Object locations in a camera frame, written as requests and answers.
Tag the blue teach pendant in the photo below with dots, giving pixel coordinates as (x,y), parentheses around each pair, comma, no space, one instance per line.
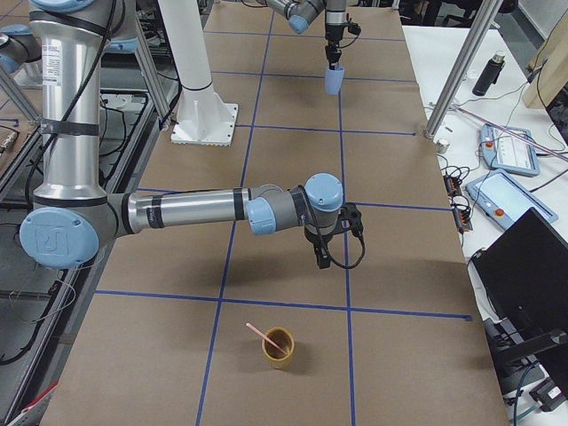
(504,199)
(501,151)

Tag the reacher grabber stick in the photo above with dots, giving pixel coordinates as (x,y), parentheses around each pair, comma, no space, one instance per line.
(512,133)

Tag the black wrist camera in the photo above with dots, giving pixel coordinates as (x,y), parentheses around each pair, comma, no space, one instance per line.
(350,220)

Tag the black water bottle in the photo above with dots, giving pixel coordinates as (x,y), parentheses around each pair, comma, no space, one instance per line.
(489,74)

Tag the far blue teach pendant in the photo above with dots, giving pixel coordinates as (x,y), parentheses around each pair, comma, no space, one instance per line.
(501,151)

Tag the pink chopstick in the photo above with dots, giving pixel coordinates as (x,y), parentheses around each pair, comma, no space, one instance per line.
(265,337)

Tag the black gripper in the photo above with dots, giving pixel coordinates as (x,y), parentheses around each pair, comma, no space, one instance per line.
(318,240)
(333,32)

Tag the light blue plastic cup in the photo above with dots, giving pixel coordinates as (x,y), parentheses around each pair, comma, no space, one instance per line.
(334,80)

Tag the near blue teach pendant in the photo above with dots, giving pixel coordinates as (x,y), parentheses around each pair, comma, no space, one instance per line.
(504,199)

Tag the black laptop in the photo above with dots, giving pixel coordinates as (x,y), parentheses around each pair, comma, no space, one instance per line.
(525,277)

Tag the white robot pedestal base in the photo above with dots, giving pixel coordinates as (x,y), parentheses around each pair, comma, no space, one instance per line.
(203,118)

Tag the aluminium frame post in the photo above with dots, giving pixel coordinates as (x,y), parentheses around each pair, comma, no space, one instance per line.
(485,16)

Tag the yellow wooden cup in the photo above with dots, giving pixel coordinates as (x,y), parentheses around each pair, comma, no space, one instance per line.
(285,340)

